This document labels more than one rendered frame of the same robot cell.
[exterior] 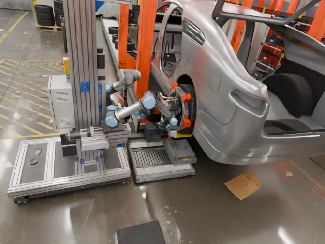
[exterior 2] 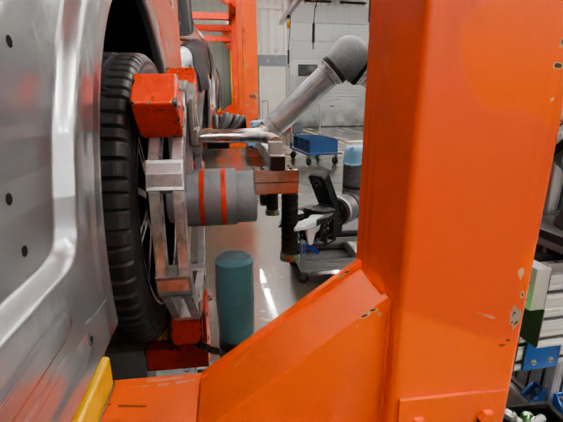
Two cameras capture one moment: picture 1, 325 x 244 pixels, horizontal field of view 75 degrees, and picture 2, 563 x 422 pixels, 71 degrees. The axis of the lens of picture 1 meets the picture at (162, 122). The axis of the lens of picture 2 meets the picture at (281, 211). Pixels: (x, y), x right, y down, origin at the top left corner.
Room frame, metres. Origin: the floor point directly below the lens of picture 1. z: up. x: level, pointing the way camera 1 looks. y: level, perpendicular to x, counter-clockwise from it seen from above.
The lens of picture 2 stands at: (3.29, 0.30, 1.09)
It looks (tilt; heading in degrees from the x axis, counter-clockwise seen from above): 16 degrees down; 194
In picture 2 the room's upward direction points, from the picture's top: straight up
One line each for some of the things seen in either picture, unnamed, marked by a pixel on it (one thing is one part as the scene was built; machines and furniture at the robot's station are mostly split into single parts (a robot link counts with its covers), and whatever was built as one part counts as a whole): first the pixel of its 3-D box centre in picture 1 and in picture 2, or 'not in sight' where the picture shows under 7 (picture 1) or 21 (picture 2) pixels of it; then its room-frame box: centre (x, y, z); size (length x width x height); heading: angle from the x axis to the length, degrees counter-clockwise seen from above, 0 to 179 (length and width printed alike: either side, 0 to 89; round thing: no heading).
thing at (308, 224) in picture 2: not in sight; (309, 232); (2.48, 0.16, 0.81); 0.09 x 0.03 x 0.06; 165
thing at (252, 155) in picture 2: not in sight; (261, 155); (2.20, -0.03, 0.93); 0.09 x 0.05 x 0.05; 112
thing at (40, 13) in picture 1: (54, 15); not in sight; (9.48, 5.20, 0.55); 1.40 x 0.80 x 1.09; 114
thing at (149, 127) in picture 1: (157, 132); not in sight; (2.68, 0.04, 0.26); 0.42 x 0.18 x 0.35; 112
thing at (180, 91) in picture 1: (176, 109); (184, 198); (2.43, -0.16, 0.85); 0.54 x 0.07 x 0.54; 22
